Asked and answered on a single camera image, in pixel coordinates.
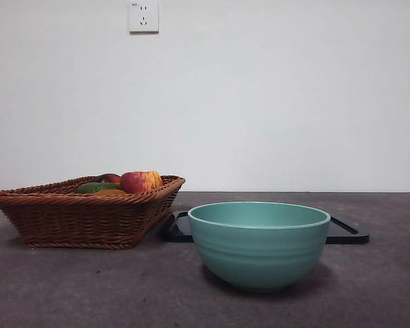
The orange-brown kiwi fruit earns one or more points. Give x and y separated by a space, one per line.
111 192

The teal ceramic bowl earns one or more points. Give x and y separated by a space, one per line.
259 256

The red and yellow apple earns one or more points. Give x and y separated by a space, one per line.
138 181

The black rectangular tray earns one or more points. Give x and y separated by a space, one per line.
177 232

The dark red fruit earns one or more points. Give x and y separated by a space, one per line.
108 178

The green fruit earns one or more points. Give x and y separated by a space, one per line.
92 187

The brown wicker basket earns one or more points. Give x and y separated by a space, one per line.
78 218

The white wall socket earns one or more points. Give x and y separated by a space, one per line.
143 17

